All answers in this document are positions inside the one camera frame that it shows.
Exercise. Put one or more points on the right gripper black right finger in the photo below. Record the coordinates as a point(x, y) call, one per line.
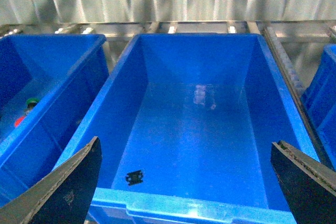
point(307, 185)

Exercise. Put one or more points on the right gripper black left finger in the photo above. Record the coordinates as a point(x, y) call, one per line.
point(64, 195)

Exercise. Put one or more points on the red mushroom push button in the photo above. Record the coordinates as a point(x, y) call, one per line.
point(19, 121)

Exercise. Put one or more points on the blue left bin with buttons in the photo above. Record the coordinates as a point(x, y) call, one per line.
point(65, 72)

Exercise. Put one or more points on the small black clip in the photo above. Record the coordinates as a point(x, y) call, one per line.
point(134, 178)

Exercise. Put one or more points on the blue right bin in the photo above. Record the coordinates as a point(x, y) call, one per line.
point(319, 101)

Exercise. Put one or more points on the green push button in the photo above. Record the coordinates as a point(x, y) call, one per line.
point(31, 103)

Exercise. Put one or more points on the roller conveyor track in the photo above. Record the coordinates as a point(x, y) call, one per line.
point(296, 89)

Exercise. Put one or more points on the blue middle bin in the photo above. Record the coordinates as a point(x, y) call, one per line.
point(197, 114)

